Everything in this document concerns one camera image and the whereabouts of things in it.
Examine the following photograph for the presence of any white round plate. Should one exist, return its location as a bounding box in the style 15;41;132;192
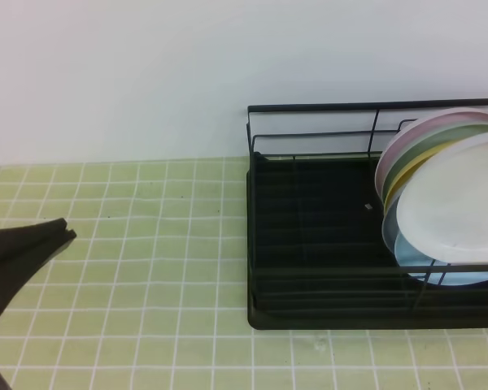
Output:
397;133;488;264

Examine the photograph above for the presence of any green plate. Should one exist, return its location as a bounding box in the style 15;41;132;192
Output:
377;123;488;202

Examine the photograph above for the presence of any yellow plate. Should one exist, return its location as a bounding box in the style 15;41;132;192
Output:
384;141;453;214

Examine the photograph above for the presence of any pink plate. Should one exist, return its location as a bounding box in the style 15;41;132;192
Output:
374;107;488;199

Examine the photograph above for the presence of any grey plate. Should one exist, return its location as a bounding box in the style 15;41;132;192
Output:
381;189;403;254

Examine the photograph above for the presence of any light blue plate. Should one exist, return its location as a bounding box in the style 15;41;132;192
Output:
394;233;488;286

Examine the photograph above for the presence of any black wire dish rack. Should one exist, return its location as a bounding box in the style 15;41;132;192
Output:
246;97;488;331

